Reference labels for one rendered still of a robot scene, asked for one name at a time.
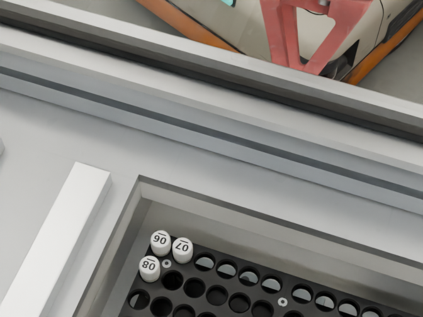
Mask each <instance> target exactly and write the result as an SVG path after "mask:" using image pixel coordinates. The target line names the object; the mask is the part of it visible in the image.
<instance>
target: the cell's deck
mask: <svg viewBox="0 0 423 317"><path fill-rule="evenodd" d="M0 137H1V139H2V141H3V144H4V147H5V149H4V151H3V153H2V154H1V156H0V304H1V302H2V300H3V299H4V297H5V295H6V293H7V291H8V289H9V287H10V285H11V283H12V281H13V279H14V277H15V275H16V274H17V272H18V270H19V268H20V266H21V264H22V263H23V261H24V259H25V257H26V254H27V253H28V251H29V249H30V247H31V245H32V243H33V241H34V239H35V238H36V236H37V234H38V232H39V230H40V228H41V227H42V225H43V222H44V221H45V218H46V217H47V215H48V213H49V211H50V209H51V207H52V205H53V203H54V202H55V200H56V198H57V196H58V194H59V192H60V190H61V188H62V186H63V185H64V182H65V180H66V179H67V177H68V175H69V173H70V171H71V169H72V168H73V166H74V164H75V162H80V163H84V164H87V165H90V166H93V167H97V168H99V169H103V170H107V171H109V172H111V178H112V184H111V186H110V188H109V190H108V192H107V194H106V196H105V199H104V201H103V203H102V205H101V207H100V209H99V211H98V213H97V215H96V217H95V219H94V221H93V223H92V225H91V227H90V229H89V231H88V233H87V235H86V237H85V239H84V241H83V243H82V245H81V247H80V249H79V251H78V254H77V256H76V258H75V260H74V262H73V264H72V266H71V268H70V270H69V272H68V274H67V276H66V278H65V281H64V283H63V285H62V287H61V288H60V291H59V293H58V295H57V297H56V298H55V301H54V303H53V305H52V307H51V309H50V311H49V313H48V315H47V317H87V315H88V313H89V310H90V309H91V306H92V304H93V302H94V300H95V298H96V295H97V293H98V291H99V288H100V287H101V285H102V283H103V280H104V278H105V276H106V273H107V271H108V269H109V267H110V265H111V263H112V261H113V259H114V256H115V254H116V252H117V250H118V247H119V246H120V243H121V241H122V239H123V237H124V235H125V232H126V230H127V228H128V226H129V224H130V222H131V220H132V217H133V215H134V213H135V210H136V208H137V206H138V204H139V202H140V200H141V198H142V197H144V198H147V199H150V200H153V201H156V202H159V203H162V204H166V205H168V206H172V207H175V208H178V209H182V210H184V211H188V212H190V213H194V214H197V215H200V216H204V217H206V218H210V219H212V220H216V221H219V222H222V223H225V224H228V225H232V226H235V227H238V228H242V229H244V230H247V231H251V232H253V233H257V234H260V235H263V236H266V237H269V238H273V239H275V240H279V241H281V242H285V243H289V244H291V245H294V246H297V247H301V248H304V249H307V250H310V251H313V252H317V253H320V254H322V255H326V256H329V257H332V258H335V259H338V260H342V261H345V262H348V263H350V264H354V265H358V266H360V267H364V268H366V269H370V270H373V271H376V272H379V273H382V274H386V275H389V276H392V277H396V278H398V279H401V280H404V281H407V282H411V283H414V284H417V285H420V286H423V215H421V214H417V213H413V212H411V211H407V210H404V209H400V208H396V207H394V206H390V205H387V204H384V203H380V202H378V201H374V200H371V199H367V198H365V197H361V196H357V195H354V194H351V193H348V192H344V191H340V190H338V189H334V188H331V187H327V186H324V185H321V184H317V183H315V182H311V181H307V180H305V179H301V178H298V177H295V176H292V175H288V174H284V173H282V172H278V171H275V170H271V169H268V168H265V167H261V166H259V165H255V164H251V163H248V162H245V161H242V160H239V159H236V158H232V157H228V156H226V155H222V154H219V153H215V152H212V151H209V150H205V149H202V148H199V147H195V146H192V145H188V144H186V143H182V142H179V141H176V140H172V139H170V138H166V137H163V136H159V135H156V134H153V133H149V132H146V131H143V130H139V129H136V128H132V127H130V126H126V125H123V124H119V123H116V122H114V121H110V120H106V119H103V118H99V117H97V116H93V115H90V114H87V113H83V112H80V111H76V110H74V109H70V108H66V107H63V106H60V105H57V104H54V103H50V102H47V101H43V100H41V99H37V98H34V97H30V96H27V95H24V94H20V93H18V92H14V91H10V90H7V89H4V88H1V87H0Z"/></svg>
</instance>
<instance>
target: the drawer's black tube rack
mask: <svg viewBox="0 0 423 317"><path fill-rule="evenodd" d="M159 263H160V268H161V272H160V276H159V278H158V279H157V280H156V281H154V282H146V281H144V280H143V279H142V277H141V275H140V270H138V272H137V275H136V276H135V279H134V281H133V284H132V286H131V288H130V290H129V293H128V295H127V298H126V300H125V302H124V304H123V306H122V309H121V311H120V314H119V315H118V317H326V316H323V315H321V314H317V313H314V312H311V311H308V310H306V309H302V308H299V307H296V306H293V305H290V304H287V300H286V299H285V297H286V293H287V291H288V287H289V285H290V281H291V278H292V275H290V278H289V281H288V284H287V287H286V290H285V294H284V296H283V298H280V299H279V300H275V299H272V298H269V297H266V296H262V295H260V294H256V293H254V292H250V291H247V290H245V289H241V288H239V287H235V286H232V285H230V284H226V283H224V282H220V281H217V280H215V279H211V278H209V277H205V276H203V275H199V274H196V273H194V272H190V271H188V270H184V269H181V268H179V267H175V266H173V265H171V261H170V260H168V259H166V260H163V262H160V261H159ZM176 276H177V277H179V278H180V279H181V282H180V281H178V280H177V279H176ZM137 294H139V295H138V298H137V301H136V303H135V306H134V307H132V306H131V305H130V301H131V298H133V297H134V296H135V295H137ZM146 296H147V298H146ZM293 298H294V299H295V301H297V302H298V303H302V304H303V303H307V302H309V301H308V300H306V299H302V298H299V297H296V296H293ZM316 305H317V307H318V308H319V309H321V310H322V311H330V310H332V309H333V308H329V307H326V306H323V305H321V304H317V303H316Z"/></svg>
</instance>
